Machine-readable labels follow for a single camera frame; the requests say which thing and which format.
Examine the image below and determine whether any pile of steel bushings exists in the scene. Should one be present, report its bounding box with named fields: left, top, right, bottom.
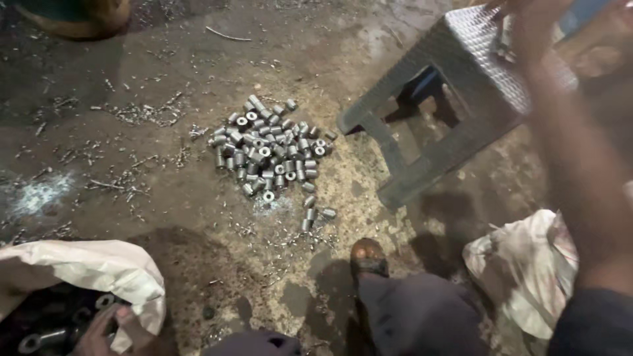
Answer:
left=208, top=94, right=339, bottom=233

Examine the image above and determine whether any person's left hand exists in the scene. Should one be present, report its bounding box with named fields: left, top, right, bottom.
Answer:
left=73, top=304, right=155, bottom=356

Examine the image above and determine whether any grey plastic stool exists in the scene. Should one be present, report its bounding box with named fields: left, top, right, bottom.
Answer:
left=337, top=4, right=579, bottom=211

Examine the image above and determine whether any person's dark blue sleeve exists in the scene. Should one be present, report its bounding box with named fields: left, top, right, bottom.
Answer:
left=546, top=287, right=633, bottom=356

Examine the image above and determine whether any blue object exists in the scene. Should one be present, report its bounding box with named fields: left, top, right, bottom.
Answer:
left=559, top=0, right=620, bottom=38

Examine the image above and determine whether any crumpled white woven sack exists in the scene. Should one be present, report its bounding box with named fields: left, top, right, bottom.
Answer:
left=462, top=209, right=579, bottom=356

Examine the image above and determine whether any thin bent metal wire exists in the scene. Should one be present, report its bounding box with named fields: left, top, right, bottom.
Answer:
left=205, top=26, right=253, bottom=43

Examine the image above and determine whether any person's right hand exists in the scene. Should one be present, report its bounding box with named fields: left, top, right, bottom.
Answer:
left=487, top=0, right=577, bottom=67

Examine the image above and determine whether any heap of dark eye bolts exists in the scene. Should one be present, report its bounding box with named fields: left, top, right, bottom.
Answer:
left=0, top=283, right=130, bottom=356

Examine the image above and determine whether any white woven sack with parts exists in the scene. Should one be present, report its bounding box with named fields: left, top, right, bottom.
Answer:
left=0, top=240, right=167, bottom=355

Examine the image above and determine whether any person's brown sandal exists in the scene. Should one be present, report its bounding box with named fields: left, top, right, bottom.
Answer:
left=349, top=238, right=390, bottom=279

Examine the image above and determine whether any brown round basin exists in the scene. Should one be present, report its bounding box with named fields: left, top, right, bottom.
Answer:
left=12, top=0, right=132, bottom=41

